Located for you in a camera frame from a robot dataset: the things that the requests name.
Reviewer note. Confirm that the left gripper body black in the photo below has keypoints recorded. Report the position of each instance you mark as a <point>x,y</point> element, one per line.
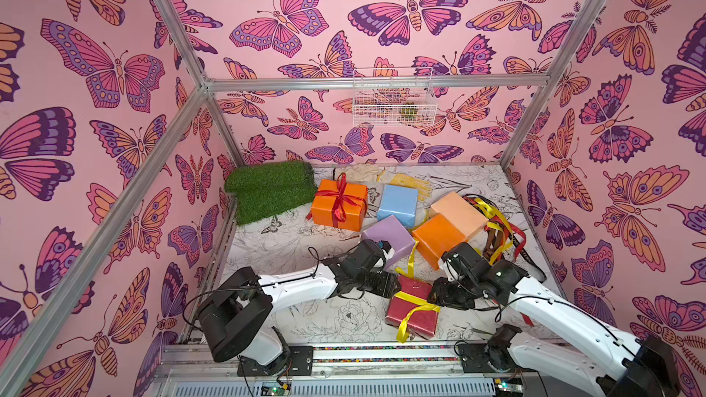
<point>375,283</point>

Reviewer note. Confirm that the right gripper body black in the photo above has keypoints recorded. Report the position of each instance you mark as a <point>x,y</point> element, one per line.
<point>449,292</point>

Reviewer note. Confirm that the purple gift box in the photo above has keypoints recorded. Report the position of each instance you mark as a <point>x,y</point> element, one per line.
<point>392,231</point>

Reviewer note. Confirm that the yellow ribbon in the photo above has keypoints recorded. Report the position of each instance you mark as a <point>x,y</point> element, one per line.
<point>494,216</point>
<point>413,303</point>

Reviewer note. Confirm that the brown ribbon bow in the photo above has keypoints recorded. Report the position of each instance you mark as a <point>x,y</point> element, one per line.
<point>498,241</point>

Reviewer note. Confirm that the orange gift box front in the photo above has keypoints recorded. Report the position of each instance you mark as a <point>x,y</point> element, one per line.
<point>436,237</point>

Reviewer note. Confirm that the black printed ribbon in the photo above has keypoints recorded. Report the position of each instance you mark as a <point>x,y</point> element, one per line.
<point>536,270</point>

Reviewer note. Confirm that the dark red gift box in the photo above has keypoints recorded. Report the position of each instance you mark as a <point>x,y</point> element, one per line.
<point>411,309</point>

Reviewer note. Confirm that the peach gift box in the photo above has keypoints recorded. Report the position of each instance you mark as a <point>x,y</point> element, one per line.
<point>460,214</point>

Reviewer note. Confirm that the light blue gift box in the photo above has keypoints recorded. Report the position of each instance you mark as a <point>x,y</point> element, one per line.
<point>399,202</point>

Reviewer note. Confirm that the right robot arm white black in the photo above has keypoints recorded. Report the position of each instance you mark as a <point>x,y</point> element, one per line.
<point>594,356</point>

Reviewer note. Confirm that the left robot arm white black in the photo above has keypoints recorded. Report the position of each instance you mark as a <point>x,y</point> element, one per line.
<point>232,318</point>

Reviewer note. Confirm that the large orange gift box back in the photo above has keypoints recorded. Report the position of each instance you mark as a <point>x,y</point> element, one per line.
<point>337,204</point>

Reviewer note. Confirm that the white work glove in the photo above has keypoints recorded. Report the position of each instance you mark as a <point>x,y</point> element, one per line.
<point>360,173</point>

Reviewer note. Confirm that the green artificial grass mat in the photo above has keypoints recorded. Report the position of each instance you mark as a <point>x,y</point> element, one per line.
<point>267,190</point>

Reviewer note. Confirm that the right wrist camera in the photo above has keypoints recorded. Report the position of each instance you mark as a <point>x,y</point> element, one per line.
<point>449,270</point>

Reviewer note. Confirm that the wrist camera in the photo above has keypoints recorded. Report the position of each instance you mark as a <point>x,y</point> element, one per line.
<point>449,270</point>
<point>388,250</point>

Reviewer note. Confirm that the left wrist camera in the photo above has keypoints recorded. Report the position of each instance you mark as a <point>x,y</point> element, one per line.
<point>388,250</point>

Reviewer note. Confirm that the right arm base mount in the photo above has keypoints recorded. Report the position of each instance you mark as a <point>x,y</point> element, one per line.
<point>491,357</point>

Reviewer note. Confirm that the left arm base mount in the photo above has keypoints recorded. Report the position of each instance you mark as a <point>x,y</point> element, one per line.
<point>267,356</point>

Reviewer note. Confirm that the white wire basket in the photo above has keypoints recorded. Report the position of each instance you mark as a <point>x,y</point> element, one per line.
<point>394,101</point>

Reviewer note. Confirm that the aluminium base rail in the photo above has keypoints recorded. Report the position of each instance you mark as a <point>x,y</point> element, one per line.
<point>385,369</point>

